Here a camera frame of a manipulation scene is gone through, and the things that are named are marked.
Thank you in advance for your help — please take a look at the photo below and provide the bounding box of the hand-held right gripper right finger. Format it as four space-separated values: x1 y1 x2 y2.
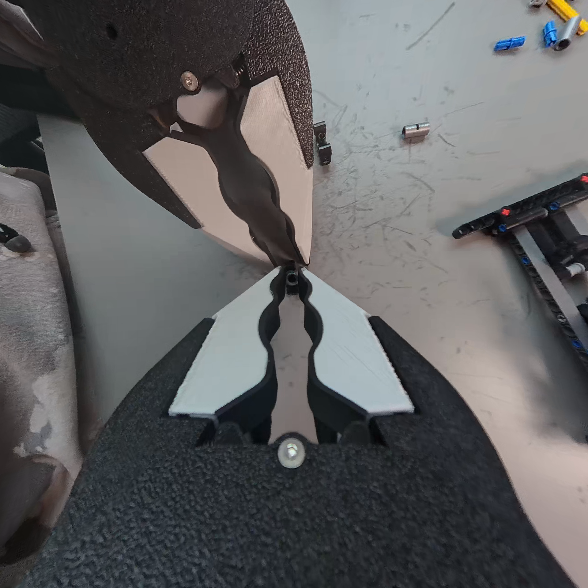
297 268 415 445

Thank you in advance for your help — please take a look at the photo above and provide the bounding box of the black earphone with cable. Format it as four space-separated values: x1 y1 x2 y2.
0 224 33 253

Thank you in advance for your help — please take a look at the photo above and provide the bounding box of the grey black toy chassis model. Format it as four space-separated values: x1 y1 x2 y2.
452 174 588 368

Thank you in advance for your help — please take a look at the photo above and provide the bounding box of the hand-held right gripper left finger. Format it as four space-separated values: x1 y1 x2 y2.
168 266 287 445

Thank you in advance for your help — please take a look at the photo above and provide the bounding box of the pile of blue black pins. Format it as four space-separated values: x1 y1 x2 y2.
494 0 588 52

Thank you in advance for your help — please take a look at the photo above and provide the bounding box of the grey mesh office chair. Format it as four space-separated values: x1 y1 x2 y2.
0 64 51 173

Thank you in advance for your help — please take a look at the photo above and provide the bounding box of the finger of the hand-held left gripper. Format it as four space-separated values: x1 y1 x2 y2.
238 74 315 267
142 131 279 267

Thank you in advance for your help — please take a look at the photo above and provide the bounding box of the person's left forearm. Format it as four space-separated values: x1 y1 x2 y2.
0 0 44 62

